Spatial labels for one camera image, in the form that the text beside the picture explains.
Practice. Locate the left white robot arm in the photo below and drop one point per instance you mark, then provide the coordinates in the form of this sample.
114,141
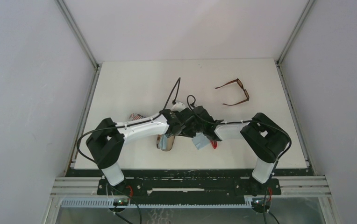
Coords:
105,143

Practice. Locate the red sunglasses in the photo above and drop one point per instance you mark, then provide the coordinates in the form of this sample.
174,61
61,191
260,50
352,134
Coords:
214,144

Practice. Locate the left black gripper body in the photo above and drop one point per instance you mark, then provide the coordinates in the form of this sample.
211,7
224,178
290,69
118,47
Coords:
184,124

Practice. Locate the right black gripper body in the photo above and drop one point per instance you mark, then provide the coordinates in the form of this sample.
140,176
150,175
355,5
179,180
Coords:
203,122

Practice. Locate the brown tortoise sunglasses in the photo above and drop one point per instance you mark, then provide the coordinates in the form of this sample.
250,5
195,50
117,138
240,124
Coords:
237,93

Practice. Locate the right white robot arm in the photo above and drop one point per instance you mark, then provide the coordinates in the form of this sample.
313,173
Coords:
267,140

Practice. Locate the aluminium frame post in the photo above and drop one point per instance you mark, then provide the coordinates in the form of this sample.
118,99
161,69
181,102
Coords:
280,68
75,29

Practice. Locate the flag print glasses case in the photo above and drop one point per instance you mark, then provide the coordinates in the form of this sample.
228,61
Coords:
135,116

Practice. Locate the right aluminium frame post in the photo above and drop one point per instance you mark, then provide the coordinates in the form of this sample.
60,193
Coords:
280,68

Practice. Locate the brown striped glasses case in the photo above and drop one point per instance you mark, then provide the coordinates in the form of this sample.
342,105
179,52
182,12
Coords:
165,142

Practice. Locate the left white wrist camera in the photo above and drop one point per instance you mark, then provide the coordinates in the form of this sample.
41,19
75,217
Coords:
178,106

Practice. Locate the left aluminium frame post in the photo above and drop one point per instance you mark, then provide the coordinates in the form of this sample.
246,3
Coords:
75,29

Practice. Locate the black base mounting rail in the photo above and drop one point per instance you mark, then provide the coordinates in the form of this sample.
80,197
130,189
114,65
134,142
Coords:
190,187

